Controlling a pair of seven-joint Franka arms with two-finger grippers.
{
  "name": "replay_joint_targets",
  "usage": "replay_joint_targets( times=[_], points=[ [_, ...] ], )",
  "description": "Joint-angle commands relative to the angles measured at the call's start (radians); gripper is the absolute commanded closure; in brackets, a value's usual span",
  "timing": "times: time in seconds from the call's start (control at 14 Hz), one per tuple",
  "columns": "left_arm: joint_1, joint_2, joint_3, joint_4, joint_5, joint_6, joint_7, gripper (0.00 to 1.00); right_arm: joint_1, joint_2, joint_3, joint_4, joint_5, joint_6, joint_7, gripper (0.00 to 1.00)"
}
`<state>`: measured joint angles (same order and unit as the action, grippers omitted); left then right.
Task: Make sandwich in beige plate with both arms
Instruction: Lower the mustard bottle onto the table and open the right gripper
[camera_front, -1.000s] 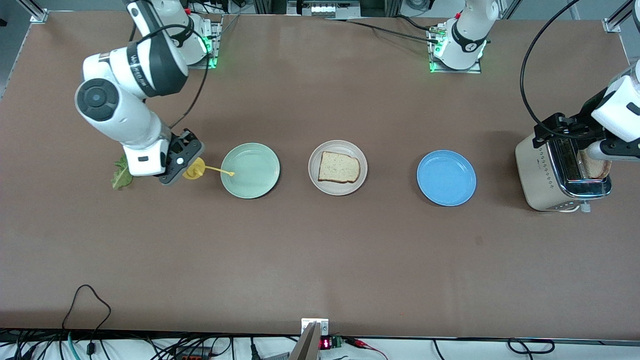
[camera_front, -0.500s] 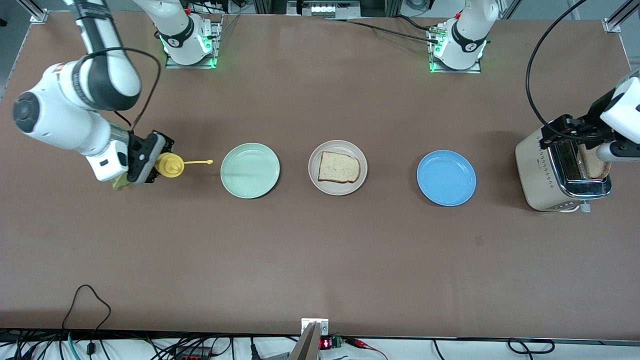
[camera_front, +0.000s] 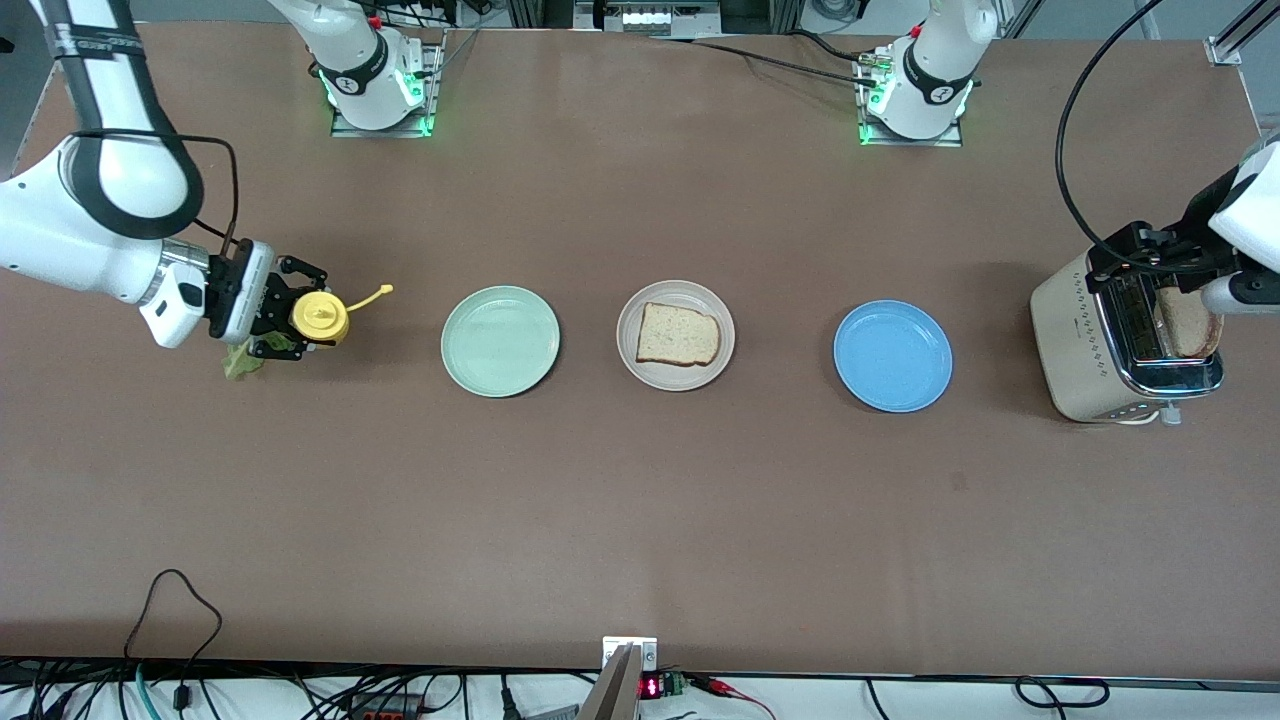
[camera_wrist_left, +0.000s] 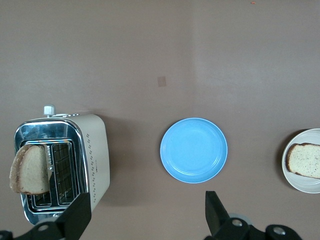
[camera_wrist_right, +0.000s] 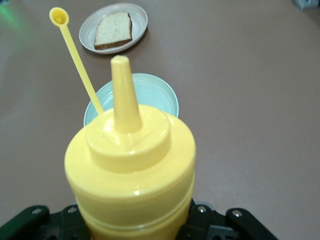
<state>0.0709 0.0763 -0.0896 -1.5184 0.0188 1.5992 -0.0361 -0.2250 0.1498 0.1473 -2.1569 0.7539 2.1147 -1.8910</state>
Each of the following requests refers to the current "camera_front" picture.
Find thin black looped cable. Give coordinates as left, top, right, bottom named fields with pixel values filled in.
left=122, top=568, right=224, bottom=720

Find mint green plate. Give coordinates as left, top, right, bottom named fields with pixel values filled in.
left=441, top=286, right=561, bottom=399

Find blue plate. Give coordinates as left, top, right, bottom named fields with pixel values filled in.
left=833, top=300, right=954, bottom=413

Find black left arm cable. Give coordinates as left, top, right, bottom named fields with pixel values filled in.
left=1055, top=0, right=1166, bottom=267

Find red clip wires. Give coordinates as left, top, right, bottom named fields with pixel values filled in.
left=690, top=674, right=776, bottom=720

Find beige plate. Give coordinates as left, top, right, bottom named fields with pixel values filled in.
left=616, top=280, right=737, bottom=392

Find silver mounting bracket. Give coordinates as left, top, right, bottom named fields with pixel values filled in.
left=602, top=636, right=659, bottom=673

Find beige chrome toaster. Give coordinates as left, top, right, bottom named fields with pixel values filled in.
left=1030, top=250, right=1226, bottom=429

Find black cable on table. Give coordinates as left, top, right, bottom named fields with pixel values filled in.
left=650, top=30, right=881, bottom=87

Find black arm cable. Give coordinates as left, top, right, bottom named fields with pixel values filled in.
left=75, top=130, right=241, bottom=251
left=1055, top=0, right=1166, bottom=267

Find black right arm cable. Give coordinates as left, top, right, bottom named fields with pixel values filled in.
left=75, top=130, right=241, bottom=251

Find yellow squeeze mustard bottle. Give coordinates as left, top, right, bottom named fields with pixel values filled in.
left=290, top=284, right=395, bottom=348

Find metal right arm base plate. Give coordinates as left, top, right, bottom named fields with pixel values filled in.
left=330, top=28, right=443, bottom=139

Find toasted bread slice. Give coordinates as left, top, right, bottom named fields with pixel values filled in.
left=1153, top=286, right=1224, bottom=359
left=636, top=302, right=722, bottom=368

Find metal box with light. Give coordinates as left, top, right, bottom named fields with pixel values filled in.
left=573, top=0, right=723, bottom=38

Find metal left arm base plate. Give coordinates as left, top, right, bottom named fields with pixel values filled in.
left=855, top=45, right=966, bottom=149

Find grey aluminium bar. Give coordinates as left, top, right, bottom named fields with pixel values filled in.
left=577, top=645, right=641, bottom=720

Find aluminium frame profile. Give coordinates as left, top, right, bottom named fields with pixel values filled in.
left=1205, top=0, right=1280, bottom=67

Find black coiled cable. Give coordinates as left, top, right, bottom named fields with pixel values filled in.
left=1015, top=676, right=1111, bottom=709

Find green lettuce leaf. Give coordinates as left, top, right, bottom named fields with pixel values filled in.
left=222, top=340, right=301, bottom=381

